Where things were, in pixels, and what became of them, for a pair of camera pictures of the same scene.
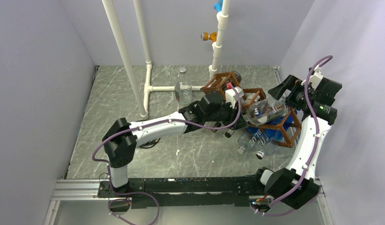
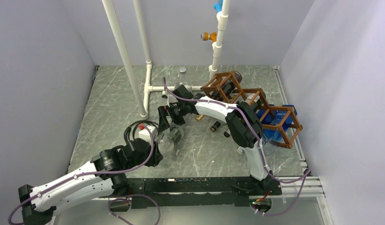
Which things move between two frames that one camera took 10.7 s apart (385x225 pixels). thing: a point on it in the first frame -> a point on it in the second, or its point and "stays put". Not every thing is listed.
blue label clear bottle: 270,132 stays put
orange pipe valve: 205,36 stays put
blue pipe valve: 218,6 stays put
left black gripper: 233,113 -> 155,157
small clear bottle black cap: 217,124 stays put
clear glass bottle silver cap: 183,89 stays put
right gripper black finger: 290,84 -> 164,123
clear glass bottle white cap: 260,112 -> 166,145
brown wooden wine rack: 219,83 stays put
